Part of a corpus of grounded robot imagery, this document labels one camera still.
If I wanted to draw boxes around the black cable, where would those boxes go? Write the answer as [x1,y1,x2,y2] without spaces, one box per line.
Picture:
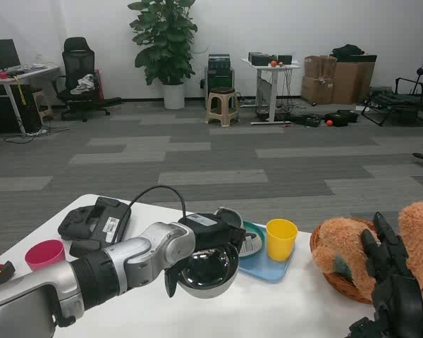
[128,184,188,220]

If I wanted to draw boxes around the yellow plastic cup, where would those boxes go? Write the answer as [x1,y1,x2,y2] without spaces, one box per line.
[266,218,300,263]

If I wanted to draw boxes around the large black equipment box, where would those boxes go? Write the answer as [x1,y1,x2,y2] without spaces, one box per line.
[248,51,278,67]

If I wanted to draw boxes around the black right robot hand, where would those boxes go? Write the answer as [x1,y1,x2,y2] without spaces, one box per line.
[348,211,423,338]

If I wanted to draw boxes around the brown plush teddy bear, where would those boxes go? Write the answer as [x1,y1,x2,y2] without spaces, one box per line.
[311,201,423,300]

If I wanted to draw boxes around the large brown cardboard box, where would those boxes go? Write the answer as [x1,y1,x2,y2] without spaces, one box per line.
[332,61,376,104]

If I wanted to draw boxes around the white office desk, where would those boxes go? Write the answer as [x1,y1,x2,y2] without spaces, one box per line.
[0,65,62,137]

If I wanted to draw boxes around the large green potted plant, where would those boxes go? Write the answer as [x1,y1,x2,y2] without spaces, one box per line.
[127,0,199,87]

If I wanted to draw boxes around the white plant pot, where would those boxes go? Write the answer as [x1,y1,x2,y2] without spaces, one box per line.
[162,82,186,110]

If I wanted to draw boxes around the black under-desk cabinet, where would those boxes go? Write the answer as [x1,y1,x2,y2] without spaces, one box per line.
[0,83,44,135]

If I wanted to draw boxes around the stacked brown cardboard boxes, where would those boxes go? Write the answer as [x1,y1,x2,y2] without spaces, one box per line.
[300,55,338,105]

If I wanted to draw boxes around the black office chair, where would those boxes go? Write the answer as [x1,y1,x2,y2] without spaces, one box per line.
[52,37,123,123]

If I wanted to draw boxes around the beige plastic stool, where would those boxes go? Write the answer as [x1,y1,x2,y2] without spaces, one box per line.
[205,86,241,128]

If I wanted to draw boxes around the black handheld controller device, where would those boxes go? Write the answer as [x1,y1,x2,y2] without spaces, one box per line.
[57,196,133,248]

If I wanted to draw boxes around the black folding cot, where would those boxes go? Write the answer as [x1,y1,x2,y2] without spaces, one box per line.
[360,77,423,127]

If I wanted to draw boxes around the small pink stool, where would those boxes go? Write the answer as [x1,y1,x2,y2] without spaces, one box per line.
[31,90,54,125]

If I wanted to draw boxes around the black computer monitor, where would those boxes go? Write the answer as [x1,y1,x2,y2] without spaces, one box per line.
[0,38,22,72]

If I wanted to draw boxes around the pink plastic cup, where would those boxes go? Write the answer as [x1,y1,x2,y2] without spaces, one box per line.
[24,239,66,272]

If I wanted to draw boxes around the white standing desk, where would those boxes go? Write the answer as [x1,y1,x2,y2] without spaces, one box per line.
[240,57,302,126]

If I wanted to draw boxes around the white cloth bundle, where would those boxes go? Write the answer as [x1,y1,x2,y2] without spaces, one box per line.
[70,73,97,96]

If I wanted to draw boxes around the brown wicker basket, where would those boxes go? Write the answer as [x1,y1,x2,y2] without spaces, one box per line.
[309,217,423,306]

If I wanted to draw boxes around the black floor case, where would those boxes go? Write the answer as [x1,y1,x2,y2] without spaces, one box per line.
[324,109,360,127]

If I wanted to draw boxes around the shiny metal bowl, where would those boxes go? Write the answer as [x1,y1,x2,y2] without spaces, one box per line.
[175,244,240,300]

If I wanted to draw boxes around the light blue plastic tray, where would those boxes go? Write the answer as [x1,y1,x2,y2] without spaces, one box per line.
[237,220,299,283]

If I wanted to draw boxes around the black equipment cabinet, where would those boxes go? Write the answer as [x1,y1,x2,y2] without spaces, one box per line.
[204,53,235,108]

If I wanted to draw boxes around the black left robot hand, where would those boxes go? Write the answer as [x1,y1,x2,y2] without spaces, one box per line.
[163,212,247,299]

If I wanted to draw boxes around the flat black floor device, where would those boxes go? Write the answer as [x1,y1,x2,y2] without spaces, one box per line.
[290,113,322,128]

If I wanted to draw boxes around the grey black-rimmed bowl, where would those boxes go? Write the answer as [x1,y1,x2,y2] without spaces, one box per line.
[214,207,244,230]

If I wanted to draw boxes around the black bag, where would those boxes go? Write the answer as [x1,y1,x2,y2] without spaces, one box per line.
[331,44,366,59]

